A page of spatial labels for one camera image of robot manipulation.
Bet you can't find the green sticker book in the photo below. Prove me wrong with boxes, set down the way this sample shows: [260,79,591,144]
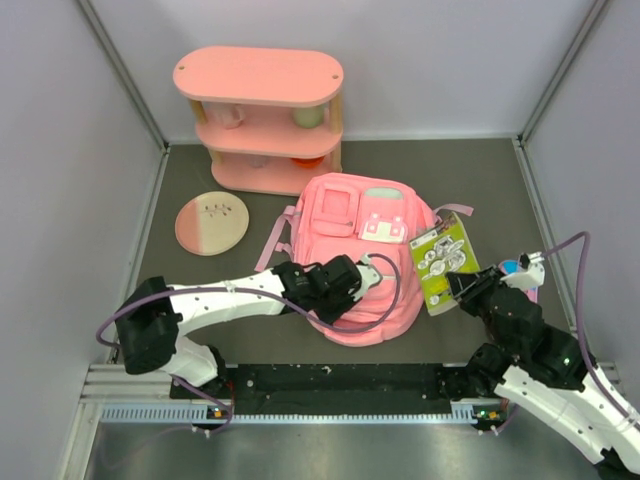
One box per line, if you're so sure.
[409,212,480,316]

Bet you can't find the pink school backpack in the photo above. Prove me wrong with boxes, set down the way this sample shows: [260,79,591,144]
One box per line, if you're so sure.
[254,172,475,347]

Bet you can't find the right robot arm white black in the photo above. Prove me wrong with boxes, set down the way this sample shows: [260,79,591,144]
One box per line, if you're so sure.
[446,267,639,479]

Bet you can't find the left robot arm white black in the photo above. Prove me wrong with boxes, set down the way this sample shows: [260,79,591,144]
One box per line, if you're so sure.
[115,255,382,397]

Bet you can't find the pink pencil case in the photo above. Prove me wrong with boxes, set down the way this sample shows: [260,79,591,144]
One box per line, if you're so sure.
[499,260,538,303]

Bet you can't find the orange bowl on lower shelf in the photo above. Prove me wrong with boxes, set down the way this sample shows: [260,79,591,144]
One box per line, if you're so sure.
[291,157,324,169]

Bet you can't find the pink and cream plate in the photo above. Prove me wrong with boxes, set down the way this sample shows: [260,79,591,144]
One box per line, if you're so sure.
[175,191,249,256]

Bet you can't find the clear glass on lower shelf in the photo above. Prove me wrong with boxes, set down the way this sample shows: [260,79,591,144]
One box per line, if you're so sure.
[248,155,270,169]

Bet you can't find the pale green cup on shelf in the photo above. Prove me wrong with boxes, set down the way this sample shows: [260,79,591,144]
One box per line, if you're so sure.
[292,105,324,129]

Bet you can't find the pink three-tier shelf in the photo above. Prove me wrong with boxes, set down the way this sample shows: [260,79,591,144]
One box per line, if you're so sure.
[173,46,344,196]

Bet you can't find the pink cup on shelf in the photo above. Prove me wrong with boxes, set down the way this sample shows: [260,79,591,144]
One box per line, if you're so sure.
[211,103,245,129]

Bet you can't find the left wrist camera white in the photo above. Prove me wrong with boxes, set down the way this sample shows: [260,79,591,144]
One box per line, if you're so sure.
[355,253,391,300]

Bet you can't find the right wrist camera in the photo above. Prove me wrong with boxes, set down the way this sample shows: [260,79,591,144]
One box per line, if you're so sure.
[502,252,546,292]

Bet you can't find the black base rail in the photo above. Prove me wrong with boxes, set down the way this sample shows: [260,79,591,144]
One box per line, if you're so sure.
[201,363,499,415]

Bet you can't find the grey slotted cable duct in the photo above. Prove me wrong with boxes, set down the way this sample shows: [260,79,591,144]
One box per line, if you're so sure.
[100,403,504,425]

